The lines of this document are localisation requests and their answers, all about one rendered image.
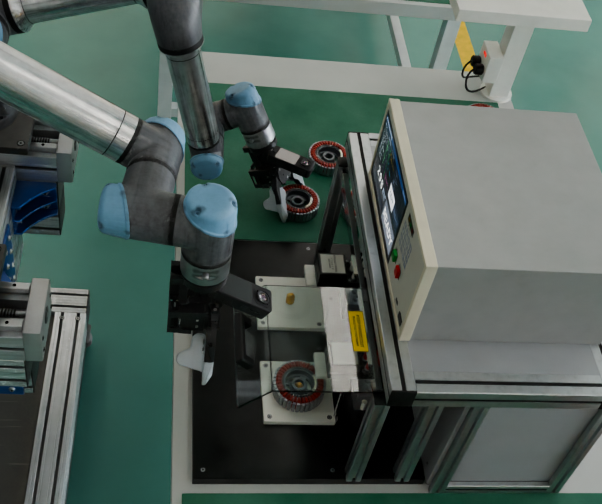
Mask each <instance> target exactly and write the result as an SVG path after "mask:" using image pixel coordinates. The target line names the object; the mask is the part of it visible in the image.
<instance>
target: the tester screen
mask: <svg viewBox="0 0 602 504"><path fill-rule="evenodd" d="M379 163H380V167H381V172H382V177H383V182H384V184H383V188H382V191H381V189H380V184H379V178H378V173H377V170H378V167H379ZM374 164H375V169H376V174H377V179H378V185H379V190H380V195H381V200H382V209H381V210H380V204H379V199H378V194H377V188H376V183H375V178H374V172H373V169H372V175H373V180H374V186H375V191H376V196H377V202H378V207H379V213H380V218H381V215H382V211H383V208H384V205H385V202H386V199H387V204H388V209H389V214H390V219H391V224H392V229H393V235H394V239H395V236H396V233H397V230H398V227H399V224H400V220H401V217H402V214H403V211H404V208H405V205H406V198H405V193H404V188H403V184H402V179H401V174H400V170H399V165H398V160H397V156H396V151H395V146H394V142H393V137H392V132H391V128H390V123H389V118H388V115H387V118H386V122H385V126H384V129H383V133H382V136H381V140H380V144H379V147H378V151H377V154H376V158H375V162H374ZM391 185H392V190H393V194H394V199H395V204H396V209H397V214H398V219H399V224H398V227H397V230H396V233H395V228H394V223H393V218H392V213H391V208H390V203H389V198H388V192H389V189H390V186H391Z"/></svg>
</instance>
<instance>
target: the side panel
mask: <svg viewBox="0 0 602 504"><path fill-rule="evenodd" d="M601 434H602V409H561V408H494V407H470V409H469V411H468V413H467V415H466V417H465V419H464V421H463V423H462V425H461V426H460V428H459V430H458V432H457V434H456V436H455V438H454V440H453V442H452V444H451V446H450V448H449V450H448V452H447V454H446V455H445V457H444V459H443V461H442V463H441V465H440V467H439V469H438V471H437V473H436V475H435V477H434V479H433V481H432V483H431V484H428V485H430V487H429V493H435V492H436V490H438V493H551V491H552V490H553V493H559V491H560V490H561V489H562V487H563V486H564V485H565V483H566V482H567V481H568V479H569V478H570V476H571V475H572V474H573V472H574V471H575V470H576V468H577V467H578V466H579V464H580V463H581V461H582V460H583V459H584V457H585V456H586V455H587V453H588V452H589V451H590V449H591V448H592V447H593V445H594V444H595V442H596V441H597V440H598V438H599V437H600V436H601Z"/></svg>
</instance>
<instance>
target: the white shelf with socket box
mask: <svg viewBox="0 0 602 504"><path fill-rule="evenodd" d="M449 1H450V4H451V7H452V10H453V13H454V16H455V19H456V21H463V22H475V23H487V24H499V25H507V26H506V28H505V31H504V34H503V36H502V39H501V42H500V45H499V43H498V42H497V41H486V40H485V41H484V42H483V45H482V48H481V51H480V54H479V56H478V55H473V56H472V57H471V59H470V61H469V62H467V63H466V64H465V65H464V67H463V69H462V73H461V76H462V78H466V79H465V89H466V90H467V91H468V92H471V93H473V92H477V91H480V93H481V95H482V96H483V97H484V98H485V99H487V100H489V101H491V102H494V103H506V102H508V101H509V100H510V99H511V96H512V92H511V90H510V89H511V87H512V84H513V82H514V79H515V76H516V74H517V71H518V69H519V66H520V64H521V61H522V59H523V56H524V54H525V51H526V49H527V46H528V43H529V41H530V38H531V36H532V33H533V31H534V28H546V29H558V30H569V31H581V32H587V31H588V29H589V27H590V25H591V22H592V20H591V18H590V16H589V14H588V12H587V9H586V7H585V5H584V3H583V1H582V0H449ZM469 63H470V65H471V66H472V67H473V69H472V70H470V71H469V73H468V74H467V76H464V75H463V74H464V70H465V68H466V66H467V65H468V64H469ZM472 71H473V74H474V75H472V76H469V75H470V73H471V72H472ZM473 77H480V79H481V82H483V83H482V84H481V86H480V89H477V90H469V89H468V88H467V79H468V78H473Z"/></svg>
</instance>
